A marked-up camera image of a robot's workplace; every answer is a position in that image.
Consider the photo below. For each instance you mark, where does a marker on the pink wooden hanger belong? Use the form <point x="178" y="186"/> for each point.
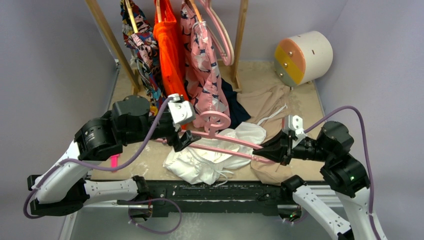
<point x="211" y="129"/>
<point x="224" y="45"/>

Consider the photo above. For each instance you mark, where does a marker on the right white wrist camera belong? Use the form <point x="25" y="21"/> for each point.
<point x="294" y="123"/>

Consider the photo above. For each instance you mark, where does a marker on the white shorts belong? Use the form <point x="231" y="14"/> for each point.
<point x="195" y="165"/>

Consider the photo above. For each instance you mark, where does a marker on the comic print shorts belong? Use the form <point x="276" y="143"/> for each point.
<point x="139" y="38"/>

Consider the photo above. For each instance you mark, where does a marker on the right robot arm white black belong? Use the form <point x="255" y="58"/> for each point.
<point x="344" y="174"/>

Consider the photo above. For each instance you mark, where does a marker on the round white drawer cabinet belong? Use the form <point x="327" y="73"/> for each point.
<point x="303" y="58"/>

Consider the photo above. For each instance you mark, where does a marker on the pink shark print shorts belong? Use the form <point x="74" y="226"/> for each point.
<point x="203" y="79"/>

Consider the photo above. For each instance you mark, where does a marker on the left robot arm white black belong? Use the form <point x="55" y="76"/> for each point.
<point x="65" y="189"/>

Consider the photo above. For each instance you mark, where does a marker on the wooden clothes rack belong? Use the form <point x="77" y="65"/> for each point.
<point x="134" y="77"/>

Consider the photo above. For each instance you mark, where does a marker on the orange mesh shorts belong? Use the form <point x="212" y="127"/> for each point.
<point x="167" y="32"/>

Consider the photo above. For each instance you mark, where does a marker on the beige shorts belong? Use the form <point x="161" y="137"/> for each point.
<point x="267" y="107"/>

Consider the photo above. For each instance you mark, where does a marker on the pink plastic clip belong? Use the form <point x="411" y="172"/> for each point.
<point x="114" y="160"/>

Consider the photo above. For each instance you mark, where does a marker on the navy blue shorts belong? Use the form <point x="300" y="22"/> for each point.
<point x="237" y="112"/>

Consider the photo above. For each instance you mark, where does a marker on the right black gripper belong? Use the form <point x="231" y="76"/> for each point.
<point x="283" y="149"/>

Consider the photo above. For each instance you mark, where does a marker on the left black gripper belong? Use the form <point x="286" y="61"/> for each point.
<point x="186" y="138"/>

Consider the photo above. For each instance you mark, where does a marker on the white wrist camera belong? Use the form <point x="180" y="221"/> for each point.
<point x="294" y="123"/>
<point x="181" y="110"/>

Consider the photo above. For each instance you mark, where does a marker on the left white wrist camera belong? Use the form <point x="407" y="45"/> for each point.
<point x="181" y="110"/>

